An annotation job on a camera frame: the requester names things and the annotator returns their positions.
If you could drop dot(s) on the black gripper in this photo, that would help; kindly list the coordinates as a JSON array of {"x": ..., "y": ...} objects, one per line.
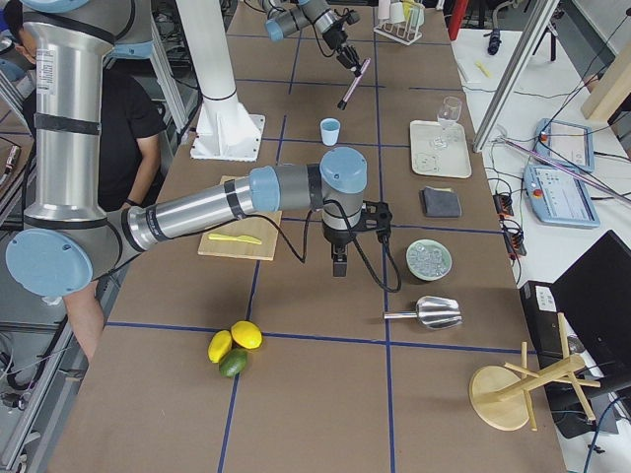
[
  {"x": 337, "y": 237},
  {"x": 337, "y": 37}
]

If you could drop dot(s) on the steel muddler black tip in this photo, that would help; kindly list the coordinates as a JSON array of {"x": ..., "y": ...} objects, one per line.
[{"x": 355, "y": 83}]

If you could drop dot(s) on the light blue plastic cup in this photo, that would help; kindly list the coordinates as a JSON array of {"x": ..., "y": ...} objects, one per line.
[{"x": 329, "y": 131}]

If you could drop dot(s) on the white cup rack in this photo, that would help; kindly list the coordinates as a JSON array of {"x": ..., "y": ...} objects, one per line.
[{"x": 400, "y": 21}]

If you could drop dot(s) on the whole yellow lemon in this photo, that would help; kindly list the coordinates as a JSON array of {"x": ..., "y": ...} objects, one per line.
[{"x": 247, "y": 334}]

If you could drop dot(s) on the green bowl of ice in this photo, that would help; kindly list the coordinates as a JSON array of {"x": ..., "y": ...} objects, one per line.
[{"x": 428, "y": 260}]

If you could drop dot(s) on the wooden cutting board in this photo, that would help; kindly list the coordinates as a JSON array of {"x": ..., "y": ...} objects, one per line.
[{"x": 262, "y": 228}]

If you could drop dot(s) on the yellow plastic knife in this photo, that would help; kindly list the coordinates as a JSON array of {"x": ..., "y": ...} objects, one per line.
[{"x": 241, "y": 238}]

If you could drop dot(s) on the grey folded cloth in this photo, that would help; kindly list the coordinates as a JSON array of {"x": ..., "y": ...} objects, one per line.
[{"x": 440, "y": 203}]

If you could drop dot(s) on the metal ice scoop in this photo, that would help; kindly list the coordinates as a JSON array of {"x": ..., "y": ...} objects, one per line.
[{"x": 431, "y": 312}]

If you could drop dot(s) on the clear wine glass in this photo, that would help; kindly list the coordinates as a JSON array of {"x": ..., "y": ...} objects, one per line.
[{"x": 447, "y": 115}]

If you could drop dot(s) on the cream bear tray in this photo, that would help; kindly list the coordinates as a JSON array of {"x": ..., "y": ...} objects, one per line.
[{"x": 430, "y": 160}]

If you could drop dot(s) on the yellow plastic spoon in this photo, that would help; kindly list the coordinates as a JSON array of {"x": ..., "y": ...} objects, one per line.
[{"x": 483, "y": 69}]

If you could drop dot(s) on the green lime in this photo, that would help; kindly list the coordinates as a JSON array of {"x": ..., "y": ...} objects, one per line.
[{"x": 233, "y": 363}]

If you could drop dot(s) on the wooden mug tree stand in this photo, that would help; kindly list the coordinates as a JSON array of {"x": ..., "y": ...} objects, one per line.
[{"x": 500, "y": 395}]

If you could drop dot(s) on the blue teach pendant near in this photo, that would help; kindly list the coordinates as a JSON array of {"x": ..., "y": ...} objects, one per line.
[{"x": 559, "y": 199}]

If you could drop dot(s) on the blue teach pendant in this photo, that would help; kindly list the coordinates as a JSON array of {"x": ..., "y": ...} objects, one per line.
[
  {"x": 559, "y": 199},
  {"x": 568, "y": 144}
]

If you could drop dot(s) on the seated person black shirt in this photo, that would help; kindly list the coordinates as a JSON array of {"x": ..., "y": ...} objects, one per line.
[{"x": 129, "y": 175}]

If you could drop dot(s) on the blue teach pendant far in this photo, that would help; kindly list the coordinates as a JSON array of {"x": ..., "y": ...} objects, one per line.
[{"x": 568, "y": 144}]

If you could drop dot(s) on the black computer box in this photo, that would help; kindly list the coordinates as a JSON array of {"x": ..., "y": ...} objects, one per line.
[{"x": 594, "y": 296}]

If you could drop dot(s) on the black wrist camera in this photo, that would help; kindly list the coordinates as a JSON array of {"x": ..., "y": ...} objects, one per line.
[
  {"x": 376, "y": 217},
  {"x": 347, "y": 16}
]

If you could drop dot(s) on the aluminium frame post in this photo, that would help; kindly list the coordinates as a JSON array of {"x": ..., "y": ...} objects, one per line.
[{"x": 535, "y": 26}]

